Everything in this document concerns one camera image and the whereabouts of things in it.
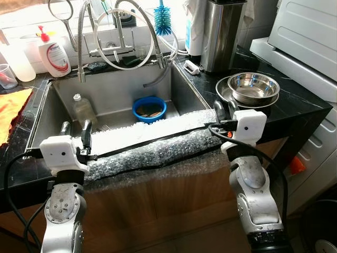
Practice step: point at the orange plastic object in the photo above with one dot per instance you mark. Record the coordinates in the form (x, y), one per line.
(297, 165)

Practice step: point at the steel flexible-neck filter tap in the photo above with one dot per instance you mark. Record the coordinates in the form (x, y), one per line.
(163, 60)

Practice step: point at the green sponge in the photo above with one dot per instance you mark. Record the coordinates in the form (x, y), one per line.
(131, 61)

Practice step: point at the blue plastic bowl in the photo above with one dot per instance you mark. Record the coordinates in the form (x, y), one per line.
(150, 120)

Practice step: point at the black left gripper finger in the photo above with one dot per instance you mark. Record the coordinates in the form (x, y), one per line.
(87, 134)
(65, 129)

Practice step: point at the small deep steel bowl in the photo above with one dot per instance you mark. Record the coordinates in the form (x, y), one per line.
(253, 84)

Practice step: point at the white soap bottle red pump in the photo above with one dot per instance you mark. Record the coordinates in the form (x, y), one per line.
(55, 60)

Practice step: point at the white washing machine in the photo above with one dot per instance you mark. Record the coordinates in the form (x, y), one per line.
(305, 31)

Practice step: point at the clear plastic cup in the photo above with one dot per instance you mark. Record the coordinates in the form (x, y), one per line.
(6, 79)

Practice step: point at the stainless steel utensil holder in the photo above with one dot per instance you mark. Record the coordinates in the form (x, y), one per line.
(221, 37)

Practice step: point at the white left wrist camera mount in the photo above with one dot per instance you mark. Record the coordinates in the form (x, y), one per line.
(60, 153)

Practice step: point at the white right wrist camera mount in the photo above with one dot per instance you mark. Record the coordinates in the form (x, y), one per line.
(250, 126)

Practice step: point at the clear bottle yellowish liquid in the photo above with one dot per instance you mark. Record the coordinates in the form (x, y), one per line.
(84, 112)

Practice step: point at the brown food scraps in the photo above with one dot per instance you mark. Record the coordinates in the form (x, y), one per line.
(150, 109)

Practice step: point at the white coiled tube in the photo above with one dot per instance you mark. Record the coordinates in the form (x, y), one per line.
(124, 68)

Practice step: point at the teal bottle brush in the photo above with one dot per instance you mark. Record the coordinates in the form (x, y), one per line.
(162, 21)

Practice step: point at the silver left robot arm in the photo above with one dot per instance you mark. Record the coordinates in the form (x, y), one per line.
(63, 211)

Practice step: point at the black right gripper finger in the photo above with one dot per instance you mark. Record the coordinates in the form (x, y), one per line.
(234, 106)
(219, 113)

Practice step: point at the translucent white jug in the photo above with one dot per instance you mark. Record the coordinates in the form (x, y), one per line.
(21, 63)

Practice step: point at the round metal strainer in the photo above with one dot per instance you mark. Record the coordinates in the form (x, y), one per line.
(70, 31)

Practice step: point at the clear bubble wrap sheet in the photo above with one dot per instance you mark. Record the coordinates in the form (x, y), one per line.
(158, 150)

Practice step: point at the wooden cabinet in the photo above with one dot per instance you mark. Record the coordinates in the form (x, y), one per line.
(158, 211)

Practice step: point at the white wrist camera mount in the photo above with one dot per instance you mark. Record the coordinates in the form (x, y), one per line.
(60, 153)
(250, 126)

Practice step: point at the steel flexible-neck sink faucet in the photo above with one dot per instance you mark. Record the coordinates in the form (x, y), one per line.
(80, 52)

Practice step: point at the dark scouring pad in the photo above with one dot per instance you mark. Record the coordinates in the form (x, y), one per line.
(96, 67)

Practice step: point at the white canister blue label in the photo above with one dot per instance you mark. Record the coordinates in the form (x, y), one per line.
(194, 37)

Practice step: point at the stainless steel sink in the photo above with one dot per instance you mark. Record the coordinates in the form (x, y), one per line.
(116, 95)

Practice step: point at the yellow cloth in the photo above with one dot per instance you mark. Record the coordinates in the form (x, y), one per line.
(13, 113)

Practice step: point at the large shallow steel bowl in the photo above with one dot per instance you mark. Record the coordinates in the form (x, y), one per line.
(224, 92)

